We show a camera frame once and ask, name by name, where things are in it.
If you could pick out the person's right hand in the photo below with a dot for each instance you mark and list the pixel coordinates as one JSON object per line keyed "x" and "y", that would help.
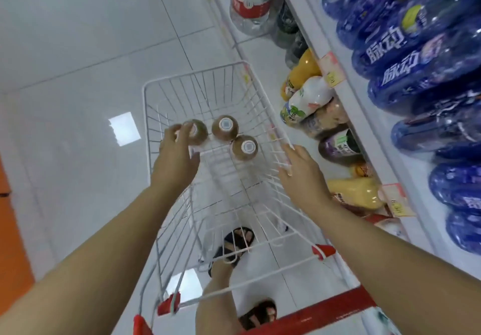
{"x": 306, "y": 184}

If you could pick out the person's left hand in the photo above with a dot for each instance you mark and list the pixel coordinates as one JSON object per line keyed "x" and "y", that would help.
{"x": 174, "y": 165}

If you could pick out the store shelving unit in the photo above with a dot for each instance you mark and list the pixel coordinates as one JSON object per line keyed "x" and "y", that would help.
{"x": 360, "y": 128}

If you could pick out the red-handled white wire cart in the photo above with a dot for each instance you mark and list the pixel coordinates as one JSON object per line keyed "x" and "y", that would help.
{"x": 330, "y": 308}

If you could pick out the person's right forearm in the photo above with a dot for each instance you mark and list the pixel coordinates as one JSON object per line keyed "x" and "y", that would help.
{"x": 406, "y": 271}

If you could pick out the person's left forearm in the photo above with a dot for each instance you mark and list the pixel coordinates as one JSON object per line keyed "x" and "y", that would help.
{"x": 94, "y": 263}

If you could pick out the purple juice bottle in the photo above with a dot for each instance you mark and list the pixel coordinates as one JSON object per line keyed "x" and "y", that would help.
{"x": 340, "y": 148}

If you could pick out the white green-label juice bottle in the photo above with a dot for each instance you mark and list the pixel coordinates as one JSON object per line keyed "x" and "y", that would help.
{"x": 308, "y": 99}

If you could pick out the person's left black sandal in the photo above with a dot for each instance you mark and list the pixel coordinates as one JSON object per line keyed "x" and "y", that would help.
{"x": 235, "y": 244}

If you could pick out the person's black sandal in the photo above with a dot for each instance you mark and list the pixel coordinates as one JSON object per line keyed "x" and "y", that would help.
{"x": 235, "y": 244}
{"x": 259, "y": 314}

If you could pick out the yellow juice bottle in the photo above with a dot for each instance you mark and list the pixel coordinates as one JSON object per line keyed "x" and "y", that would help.
{"x": 302, "y": 73}

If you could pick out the dark grey drink bottle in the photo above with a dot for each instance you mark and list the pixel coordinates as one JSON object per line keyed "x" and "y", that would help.
{"x": 285, "y": 26}
{"x": 297, "y": 50}

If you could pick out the person's right black sandal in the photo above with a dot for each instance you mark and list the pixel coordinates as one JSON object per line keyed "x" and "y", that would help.
{"x": 259, "y": 314}

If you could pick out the person's right leg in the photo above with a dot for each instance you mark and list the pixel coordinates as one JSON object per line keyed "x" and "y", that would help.
{"x": 263, "y": 317}

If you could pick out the person's leg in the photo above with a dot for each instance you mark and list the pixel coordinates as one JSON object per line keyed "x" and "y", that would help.
{"x": 218, "y": 304}
{"x": 263, "y": 317}

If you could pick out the person's left leg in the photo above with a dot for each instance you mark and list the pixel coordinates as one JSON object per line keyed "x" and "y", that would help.
{"x": 218, "y": 304}

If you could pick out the large water bottle red label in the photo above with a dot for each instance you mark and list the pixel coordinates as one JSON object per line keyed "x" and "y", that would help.
{"x": 251, "y": 3}

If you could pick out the red yellow price tag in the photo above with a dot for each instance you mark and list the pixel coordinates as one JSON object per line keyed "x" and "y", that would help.
{"x": 331, "y": 69}
{"x": 397, "y": 201}

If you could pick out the red white drink carton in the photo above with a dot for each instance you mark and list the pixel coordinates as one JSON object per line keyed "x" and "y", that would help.
{"x": 389, "y": 227}

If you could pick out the row of blue drink bottles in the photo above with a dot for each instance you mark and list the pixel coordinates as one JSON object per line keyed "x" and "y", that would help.
{"x": 413, "y": 64}

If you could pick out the orange panelled display rack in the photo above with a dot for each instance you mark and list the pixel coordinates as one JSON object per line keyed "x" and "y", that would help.
{"x": 15, "y": 252}

